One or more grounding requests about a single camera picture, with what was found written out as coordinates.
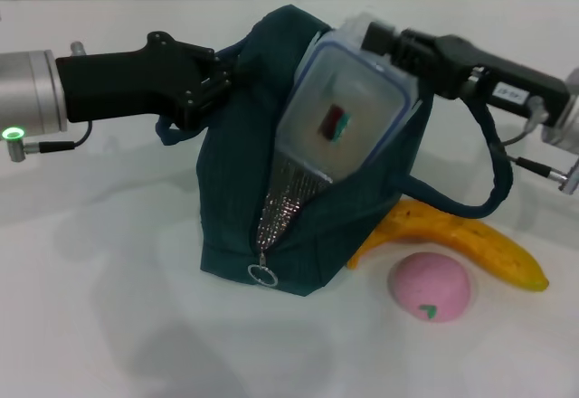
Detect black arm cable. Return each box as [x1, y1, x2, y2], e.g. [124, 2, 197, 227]
[500, 128, 569, 183]
[24, 120, 94, 153]

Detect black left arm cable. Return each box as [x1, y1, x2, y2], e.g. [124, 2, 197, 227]
[24, 120, 94, 153]

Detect metal zipper pull ring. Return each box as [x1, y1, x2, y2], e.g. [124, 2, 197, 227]
[247, 252, 279, 288]

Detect yellow banana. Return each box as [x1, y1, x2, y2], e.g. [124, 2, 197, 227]
[346, 198, 551, 293]

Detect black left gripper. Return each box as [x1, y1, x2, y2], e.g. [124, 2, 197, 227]
[54, 31, 237, 133]

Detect dark teal lunch bag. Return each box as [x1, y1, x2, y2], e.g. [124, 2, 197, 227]
[155, 4, 516, 299]

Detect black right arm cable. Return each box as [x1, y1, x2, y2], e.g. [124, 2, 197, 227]
[500, 128, 569, 183]

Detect pink toy peach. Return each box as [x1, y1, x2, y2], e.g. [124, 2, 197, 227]
[389, 252, 471, 325]

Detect clear plastic food container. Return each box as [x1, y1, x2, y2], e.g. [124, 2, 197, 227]
[273, 13, 422, 183]

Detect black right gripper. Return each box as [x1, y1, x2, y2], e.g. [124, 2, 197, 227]
[361, 20, 567, 128]

